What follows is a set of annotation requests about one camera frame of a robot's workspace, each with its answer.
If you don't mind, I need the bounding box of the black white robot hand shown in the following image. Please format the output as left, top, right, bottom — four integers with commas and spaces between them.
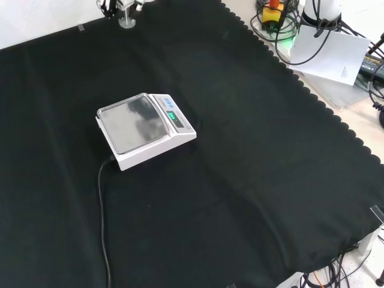
96, 0, 155, 19

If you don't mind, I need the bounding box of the small clear glass beaker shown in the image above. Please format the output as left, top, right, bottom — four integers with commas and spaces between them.
118, 4, 138, 29

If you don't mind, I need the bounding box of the white electronic balance steel pan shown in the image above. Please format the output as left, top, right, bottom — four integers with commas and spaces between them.
95, 92, 198, 172

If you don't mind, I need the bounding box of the yellow stop button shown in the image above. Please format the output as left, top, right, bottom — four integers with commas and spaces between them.
262, 0, 285, 32

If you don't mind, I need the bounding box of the black bench cloth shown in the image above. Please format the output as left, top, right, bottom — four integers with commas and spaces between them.
0, 0, 384, 288

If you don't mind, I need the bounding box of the white paper sheet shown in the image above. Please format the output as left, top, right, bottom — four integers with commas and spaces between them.
290, 24, 371, 87

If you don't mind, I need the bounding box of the black power adapter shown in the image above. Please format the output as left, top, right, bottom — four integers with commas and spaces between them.
359, 52, 384, 81

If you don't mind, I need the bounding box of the thin black balance power cable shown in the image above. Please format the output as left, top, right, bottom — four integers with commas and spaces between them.
97, 154, 116, 288

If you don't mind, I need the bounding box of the black cable over paper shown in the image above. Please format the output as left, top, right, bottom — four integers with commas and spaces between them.
274, 17, 341, 66

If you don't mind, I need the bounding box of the grey base plate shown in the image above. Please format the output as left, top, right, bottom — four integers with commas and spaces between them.
292, 67, 374, 109

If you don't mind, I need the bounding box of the aluminium bench frame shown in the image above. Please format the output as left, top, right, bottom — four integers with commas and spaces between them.
356, 224, 384, 280

